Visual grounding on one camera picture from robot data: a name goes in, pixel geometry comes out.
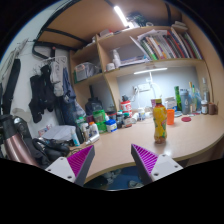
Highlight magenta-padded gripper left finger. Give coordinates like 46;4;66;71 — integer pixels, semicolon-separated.
44;144;96;187

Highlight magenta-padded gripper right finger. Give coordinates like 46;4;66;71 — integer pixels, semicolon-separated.
130;143;184;186

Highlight yellow juice bottle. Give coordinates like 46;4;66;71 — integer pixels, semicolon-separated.
152;98;168;145

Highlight white bottle with blue label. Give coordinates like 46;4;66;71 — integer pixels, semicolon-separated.
105;119;118;133

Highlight orange plastic cup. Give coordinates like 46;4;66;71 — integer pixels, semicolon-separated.
166;108;176;126

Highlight green plastic container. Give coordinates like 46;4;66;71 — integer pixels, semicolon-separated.
92;109;107;125

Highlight red and white canister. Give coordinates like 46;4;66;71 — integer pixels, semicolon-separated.
119;100;133;116

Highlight white and blue box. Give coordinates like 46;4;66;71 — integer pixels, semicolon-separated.
164;96;178;111

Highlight pink metallic cylinder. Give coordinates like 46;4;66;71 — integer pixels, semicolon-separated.
0;114;39;168

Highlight dark green bottle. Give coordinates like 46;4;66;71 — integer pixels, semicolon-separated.
173;85;183;112

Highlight grey shaker bottle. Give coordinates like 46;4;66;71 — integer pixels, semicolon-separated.
179;88;190;115

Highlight clear bottle with yellow cap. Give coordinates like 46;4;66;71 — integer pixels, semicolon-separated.
187;81;195;114

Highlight hanging clothes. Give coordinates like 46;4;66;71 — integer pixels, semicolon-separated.
28;56;74;124

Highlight brown jar with white lid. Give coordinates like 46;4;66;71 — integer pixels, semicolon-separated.
200;99;209;115

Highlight brown mug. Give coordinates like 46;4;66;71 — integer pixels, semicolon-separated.
208;102;218;116

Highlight white light bar under shelf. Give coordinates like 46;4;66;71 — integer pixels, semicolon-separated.
133;67;169;75

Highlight clear glass bottle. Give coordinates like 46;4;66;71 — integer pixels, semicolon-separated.
201;77;210;104

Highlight wooden shelf unit with books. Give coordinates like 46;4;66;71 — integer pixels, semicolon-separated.
69;20;214;112

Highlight ceiling tube light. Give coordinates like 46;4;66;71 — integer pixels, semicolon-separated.
113;5;130;28

